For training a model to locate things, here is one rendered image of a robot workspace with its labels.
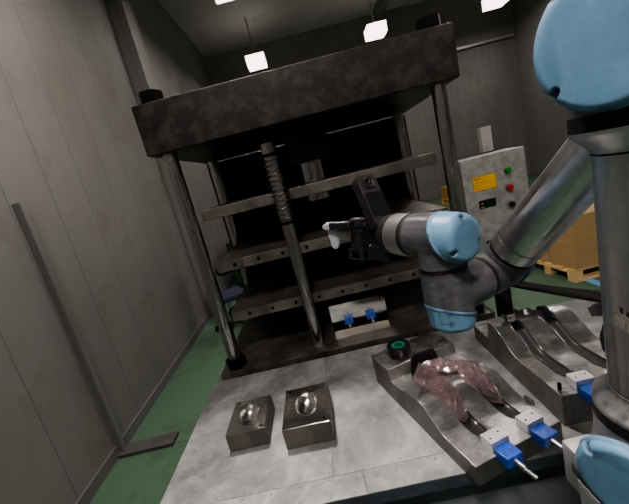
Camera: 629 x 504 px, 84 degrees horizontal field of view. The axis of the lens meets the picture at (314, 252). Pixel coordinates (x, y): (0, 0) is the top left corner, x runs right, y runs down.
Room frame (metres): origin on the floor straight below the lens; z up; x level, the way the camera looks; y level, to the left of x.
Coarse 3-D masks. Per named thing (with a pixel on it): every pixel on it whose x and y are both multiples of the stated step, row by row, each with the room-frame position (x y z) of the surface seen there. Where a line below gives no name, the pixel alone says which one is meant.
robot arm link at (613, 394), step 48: (576, 0) 0.28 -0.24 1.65; (624, 0) 0.26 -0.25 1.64; (576, 48) 0.28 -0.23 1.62; (624, 48) 0.26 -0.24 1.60; (576, 96) 0.28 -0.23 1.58; (624, 96) 0.25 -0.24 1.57; (624, 144) 0.28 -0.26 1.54; (624, 192) 0.28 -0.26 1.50; (624, 240) 0.28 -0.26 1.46; (624, 288) 0.28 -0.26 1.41; (624, 336) 0.29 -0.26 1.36; (624, 384) 0.29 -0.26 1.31; (624, 432) 0.28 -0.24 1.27; (624, 480) 0.27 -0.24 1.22
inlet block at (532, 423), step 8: (520, 416) 0.74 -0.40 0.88; (528, 416) 0.74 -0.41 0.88; (536, 416) 0.73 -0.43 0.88; (520, 424) 0.73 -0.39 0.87; (528, 424) 0.71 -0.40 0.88; (536, 424) 0.72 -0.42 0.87; (544, 424) 0.72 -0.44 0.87; (528, 432) 0.71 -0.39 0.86; (536, 432) 0.70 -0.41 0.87; (544, 432) 0.69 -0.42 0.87; (552, 432) 0.69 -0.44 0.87; (536, 440) 0.70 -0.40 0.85; (544, 440) 0.68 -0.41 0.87; (552, 440) 0.68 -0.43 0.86; (560, 448) 0.66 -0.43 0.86
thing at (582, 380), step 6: (576, 372) 0.80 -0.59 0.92; (582, 372) 0.80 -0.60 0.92; (588, 372) 0.79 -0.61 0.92; (570, 378) 0.79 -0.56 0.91; (576, 378) 0.78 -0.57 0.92; (582, 378) 0.78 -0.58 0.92; (588, 378) 0.77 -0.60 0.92; (594, 378) 0.77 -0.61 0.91; (570, 384) 0.79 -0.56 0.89; (576, 384) 0.77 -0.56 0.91; (582, 384) 0.77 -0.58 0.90; (588, 384) 0.77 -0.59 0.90; (576, 390) 0.77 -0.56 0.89; (582, 390) 0.76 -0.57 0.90; (588, 390) 0.75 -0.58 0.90; (582, 396) 0.76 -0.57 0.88; (588, 396) 0.74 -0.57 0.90; (588, 402) 0.74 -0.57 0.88
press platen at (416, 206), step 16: (400, 208) 1.88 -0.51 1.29; (416, 208) 1.74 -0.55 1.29; (432, 208) 1.63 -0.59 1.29; (304, 224) 2.21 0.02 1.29; (320, 224) 2.03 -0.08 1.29; (240, 240) 2.22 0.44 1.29; (256, 240) 2.04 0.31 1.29; (272, 240) 1.89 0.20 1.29; (304, 240) 1.64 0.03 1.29; (320, 240) 1.59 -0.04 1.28; (224, 256) 1.76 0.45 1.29; (240, 256) 1.64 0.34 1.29; (256, 256) 1.61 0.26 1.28; (272, 256) 1.60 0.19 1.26; (288, 256) 1.60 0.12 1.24
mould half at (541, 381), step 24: (480, 336) 1.21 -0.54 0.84; (504, 336) 1.04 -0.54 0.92; (552, 336) 1.01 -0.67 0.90; (576, 336) 0.99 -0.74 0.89; (504, 360) 1.05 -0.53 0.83; (528, 360) 0.94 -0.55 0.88; (576, 360) 0.89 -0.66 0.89; (528, 384) 0.91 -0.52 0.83; (552, 384) 0.81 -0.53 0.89; (552, 408) 0.81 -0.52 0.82; (576, 408) 0.76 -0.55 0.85
